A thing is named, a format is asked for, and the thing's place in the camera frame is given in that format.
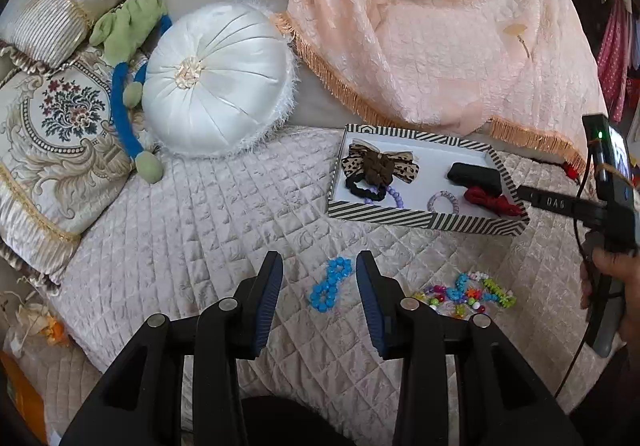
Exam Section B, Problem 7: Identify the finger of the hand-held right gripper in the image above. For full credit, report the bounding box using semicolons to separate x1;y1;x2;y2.
447;161;503;197

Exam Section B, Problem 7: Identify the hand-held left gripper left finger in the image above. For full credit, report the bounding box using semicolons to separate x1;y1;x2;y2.
60;251;284;446

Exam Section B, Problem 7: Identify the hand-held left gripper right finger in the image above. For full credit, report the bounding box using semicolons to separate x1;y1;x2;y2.
356;250;586;446

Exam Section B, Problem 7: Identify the red hair bow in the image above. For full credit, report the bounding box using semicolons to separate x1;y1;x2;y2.
462;186;523;218

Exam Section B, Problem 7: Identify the striped cardboard box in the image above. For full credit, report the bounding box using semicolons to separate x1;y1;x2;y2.
327;123;531;237

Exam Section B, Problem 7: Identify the blue bead bracelet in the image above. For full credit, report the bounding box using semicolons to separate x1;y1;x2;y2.
309;256;353;312

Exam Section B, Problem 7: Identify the person's right hand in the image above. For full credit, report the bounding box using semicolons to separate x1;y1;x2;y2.
580;246;640;342

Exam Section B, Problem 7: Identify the leopard print hair bow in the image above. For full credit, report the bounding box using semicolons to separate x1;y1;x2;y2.
341;138;421;187

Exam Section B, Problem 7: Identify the cream quilted bed cover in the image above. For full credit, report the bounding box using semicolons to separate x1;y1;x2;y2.
15;126;631;446

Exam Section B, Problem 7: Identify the black scrunchie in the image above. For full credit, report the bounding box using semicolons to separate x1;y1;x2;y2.
345;178;388;203

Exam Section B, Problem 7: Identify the pink polka dot cloth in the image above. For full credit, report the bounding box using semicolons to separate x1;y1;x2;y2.
597;0;640;122

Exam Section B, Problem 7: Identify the peach fringed blanket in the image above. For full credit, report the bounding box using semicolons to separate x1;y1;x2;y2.
272;0;608;172

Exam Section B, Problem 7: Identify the round white satin pillow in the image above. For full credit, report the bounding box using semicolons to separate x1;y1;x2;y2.
141;1;300;159

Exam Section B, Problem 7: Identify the dried flower bunch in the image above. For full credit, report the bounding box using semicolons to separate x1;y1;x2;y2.
2;291;71;357

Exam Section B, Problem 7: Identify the floral embroidered square cushion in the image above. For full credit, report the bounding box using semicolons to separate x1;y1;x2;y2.
0;46;161;287

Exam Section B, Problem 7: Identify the orange cardboard box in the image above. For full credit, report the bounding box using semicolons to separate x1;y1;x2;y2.
0;351;48;444

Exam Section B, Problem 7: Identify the green and blue plush toy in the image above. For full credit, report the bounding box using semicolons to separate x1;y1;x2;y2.
89;0;168;184

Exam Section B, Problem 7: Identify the lilac coil hair tie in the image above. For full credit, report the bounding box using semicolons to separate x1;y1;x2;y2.
427;191;461;216

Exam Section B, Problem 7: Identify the multicolour bead bracelet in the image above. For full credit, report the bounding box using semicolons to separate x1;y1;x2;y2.
412;287;490;322

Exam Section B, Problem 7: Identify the purple bead bracelet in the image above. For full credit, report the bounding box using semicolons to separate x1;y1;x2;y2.
367;183;406;209

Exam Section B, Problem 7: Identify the turquoise star bead bracelet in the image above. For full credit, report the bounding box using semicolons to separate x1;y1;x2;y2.
445;272;483;303

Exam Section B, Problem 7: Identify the lime green bead bracelet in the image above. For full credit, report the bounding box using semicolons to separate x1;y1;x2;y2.
481;276;517;308

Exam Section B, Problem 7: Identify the black cable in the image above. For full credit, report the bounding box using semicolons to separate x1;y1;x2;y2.
552;141;621;399

